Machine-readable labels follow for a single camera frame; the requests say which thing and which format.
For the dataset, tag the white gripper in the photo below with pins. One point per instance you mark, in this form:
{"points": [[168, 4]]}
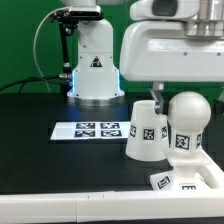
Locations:
{"points": [[160, 51]]}

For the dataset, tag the white lamp shade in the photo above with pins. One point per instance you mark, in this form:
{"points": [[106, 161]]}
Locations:
{"points": [[148, 133]]}

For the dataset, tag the white lamp base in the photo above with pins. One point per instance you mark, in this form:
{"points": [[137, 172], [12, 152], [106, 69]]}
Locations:
{"points": [[184, 175]]}

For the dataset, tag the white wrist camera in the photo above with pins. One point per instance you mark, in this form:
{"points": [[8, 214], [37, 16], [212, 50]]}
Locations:
{"points": [[164, 9]]}

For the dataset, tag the black camera on stand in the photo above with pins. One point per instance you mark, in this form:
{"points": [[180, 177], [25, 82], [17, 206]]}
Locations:
{"points": [[68, 20]]}

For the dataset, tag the white lamp bulb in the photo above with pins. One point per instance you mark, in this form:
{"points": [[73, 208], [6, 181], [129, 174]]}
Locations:
{"points": [[188, 115]]}

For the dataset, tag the white marker sheet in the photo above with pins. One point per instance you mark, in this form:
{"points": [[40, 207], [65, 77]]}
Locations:
{"points": [[90, 130]]}

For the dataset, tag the white front fence rail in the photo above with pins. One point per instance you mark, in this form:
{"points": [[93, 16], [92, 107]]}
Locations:
{"points": [[110, 206]]}

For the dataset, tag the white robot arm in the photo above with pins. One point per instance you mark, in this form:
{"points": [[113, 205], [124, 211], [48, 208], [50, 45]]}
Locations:
{"points": [[96, 77]]}

